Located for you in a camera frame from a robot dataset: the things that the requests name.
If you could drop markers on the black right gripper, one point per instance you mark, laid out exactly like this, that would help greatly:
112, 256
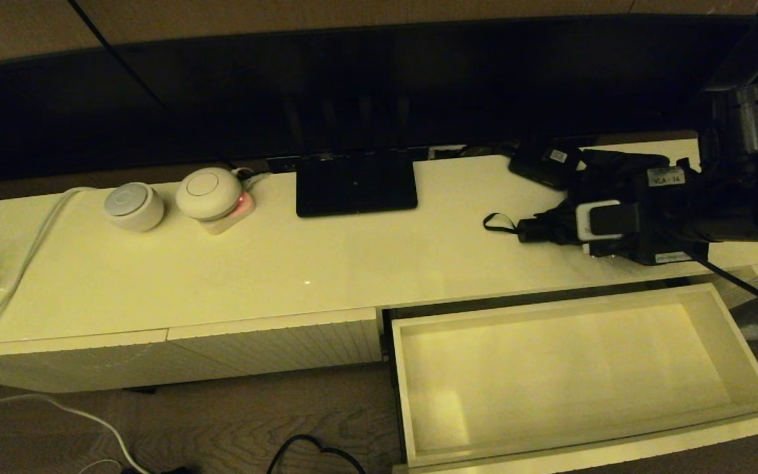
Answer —
668, 217

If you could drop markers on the black umbrella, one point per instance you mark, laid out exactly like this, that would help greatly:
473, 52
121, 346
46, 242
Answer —
531, 230

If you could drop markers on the white cabinet drawer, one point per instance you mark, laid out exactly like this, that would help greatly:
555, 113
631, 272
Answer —
550, 382

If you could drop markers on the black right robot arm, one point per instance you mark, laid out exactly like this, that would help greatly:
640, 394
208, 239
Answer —
754, 204

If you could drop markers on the white TV cabinet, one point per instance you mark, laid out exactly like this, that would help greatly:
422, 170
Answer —
287, 263

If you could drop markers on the black box with white label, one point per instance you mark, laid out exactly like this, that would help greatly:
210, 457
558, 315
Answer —
540, 166

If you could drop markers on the black flat television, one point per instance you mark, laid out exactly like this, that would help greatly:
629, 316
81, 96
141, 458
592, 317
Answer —
353, 85

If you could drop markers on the white ribbed cabinet door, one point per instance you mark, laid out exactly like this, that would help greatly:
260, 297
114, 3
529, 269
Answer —
56, 365
274, 345

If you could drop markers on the white power strip red light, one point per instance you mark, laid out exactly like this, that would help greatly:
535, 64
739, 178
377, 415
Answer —
237, 216

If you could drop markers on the white round dome device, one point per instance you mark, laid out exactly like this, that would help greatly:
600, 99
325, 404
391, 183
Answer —
208, 194

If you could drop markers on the white speaker with grey top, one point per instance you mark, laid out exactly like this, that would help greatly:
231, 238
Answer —
134, 209

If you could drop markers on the black television base plate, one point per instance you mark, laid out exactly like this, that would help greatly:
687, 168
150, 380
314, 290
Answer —
356, 187

